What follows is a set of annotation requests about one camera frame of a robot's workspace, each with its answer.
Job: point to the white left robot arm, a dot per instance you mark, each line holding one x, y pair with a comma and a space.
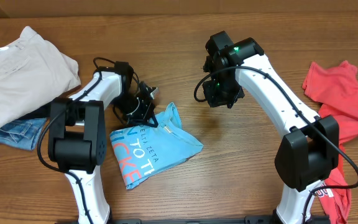
76, 132

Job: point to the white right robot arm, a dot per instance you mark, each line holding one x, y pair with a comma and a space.
308, 151

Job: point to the light blue t-shirt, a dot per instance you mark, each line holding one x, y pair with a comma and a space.
143, 151

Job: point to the dark folded garment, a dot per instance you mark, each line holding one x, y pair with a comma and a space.
42, 112

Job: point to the folded blue jeans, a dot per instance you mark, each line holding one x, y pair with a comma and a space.
22, 134

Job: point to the beige folded trousers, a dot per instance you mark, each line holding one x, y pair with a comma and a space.
33, 72

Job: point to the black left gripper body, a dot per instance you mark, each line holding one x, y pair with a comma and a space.
134, 110

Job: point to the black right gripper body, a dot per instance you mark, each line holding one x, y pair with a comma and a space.
225, 92

